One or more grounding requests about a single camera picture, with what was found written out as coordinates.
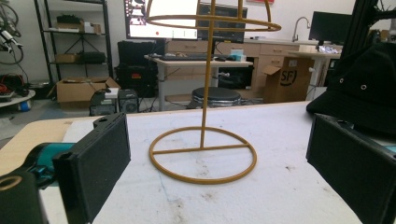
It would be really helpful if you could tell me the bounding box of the large monitor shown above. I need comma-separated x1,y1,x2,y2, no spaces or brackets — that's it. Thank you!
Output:
123,0,200,41

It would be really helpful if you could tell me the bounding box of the chrome faucet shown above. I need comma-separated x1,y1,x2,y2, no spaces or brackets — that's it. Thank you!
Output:
291,16,312,43

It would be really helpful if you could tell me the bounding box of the black keyboard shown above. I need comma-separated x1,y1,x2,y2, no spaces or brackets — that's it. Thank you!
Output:
159,53,216,62

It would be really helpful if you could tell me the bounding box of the black round stool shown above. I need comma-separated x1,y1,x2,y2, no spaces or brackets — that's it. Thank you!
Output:
191,86,243,108

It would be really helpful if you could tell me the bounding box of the round white table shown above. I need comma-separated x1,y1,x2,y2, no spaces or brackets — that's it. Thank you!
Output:
0,89,36,109

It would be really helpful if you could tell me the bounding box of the dark monitor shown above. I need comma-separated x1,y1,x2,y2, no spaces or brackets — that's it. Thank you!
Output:
197,2,248,44

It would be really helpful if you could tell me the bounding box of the small computer case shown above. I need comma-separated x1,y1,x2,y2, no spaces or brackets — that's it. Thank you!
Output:
117,89,140,114

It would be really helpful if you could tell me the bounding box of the black metal shelf rack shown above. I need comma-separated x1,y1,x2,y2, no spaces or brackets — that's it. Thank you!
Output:
33,0,114,84

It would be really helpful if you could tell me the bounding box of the wooden office desk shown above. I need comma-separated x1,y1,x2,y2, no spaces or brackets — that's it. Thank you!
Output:
144,54,254,112

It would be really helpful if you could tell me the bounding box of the white table mat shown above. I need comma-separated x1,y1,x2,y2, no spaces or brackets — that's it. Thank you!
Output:
39,101,396,224

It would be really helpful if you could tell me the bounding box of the black aluminium frame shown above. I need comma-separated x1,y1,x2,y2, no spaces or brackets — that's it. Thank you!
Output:
339,0,396,60

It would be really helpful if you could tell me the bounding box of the teal tissue box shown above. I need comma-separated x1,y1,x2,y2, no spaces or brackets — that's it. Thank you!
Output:
230,49,248,63

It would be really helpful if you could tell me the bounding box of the black bucket hat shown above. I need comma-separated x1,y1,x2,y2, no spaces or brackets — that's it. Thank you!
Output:
305,42,396,136

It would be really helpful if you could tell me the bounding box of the black equipment case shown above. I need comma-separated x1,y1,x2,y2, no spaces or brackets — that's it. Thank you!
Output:
114,40,167,98

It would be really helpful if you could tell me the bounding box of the black monitor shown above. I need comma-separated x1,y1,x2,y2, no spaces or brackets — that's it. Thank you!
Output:
307,10,353,47

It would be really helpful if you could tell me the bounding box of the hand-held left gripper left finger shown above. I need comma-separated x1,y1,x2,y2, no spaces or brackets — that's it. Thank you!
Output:
51,112,132,224

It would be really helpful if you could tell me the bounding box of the gold wire hat stand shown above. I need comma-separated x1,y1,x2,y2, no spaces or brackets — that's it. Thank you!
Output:
145,0,282,186

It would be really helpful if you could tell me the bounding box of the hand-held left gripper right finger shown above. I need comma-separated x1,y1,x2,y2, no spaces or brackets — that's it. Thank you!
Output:
305,113,396,224

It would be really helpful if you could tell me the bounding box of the open cardboard box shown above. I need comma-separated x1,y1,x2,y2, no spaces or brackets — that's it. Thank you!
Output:
55,76,121,110

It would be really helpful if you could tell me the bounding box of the wooden cabinet counter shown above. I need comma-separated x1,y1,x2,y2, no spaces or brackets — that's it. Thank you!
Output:
165,38,341,101

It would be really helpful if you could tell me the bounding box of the tall printed cardboard box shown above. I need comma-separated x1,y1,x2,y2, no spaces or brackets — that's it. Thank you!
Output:
261,56,316,105

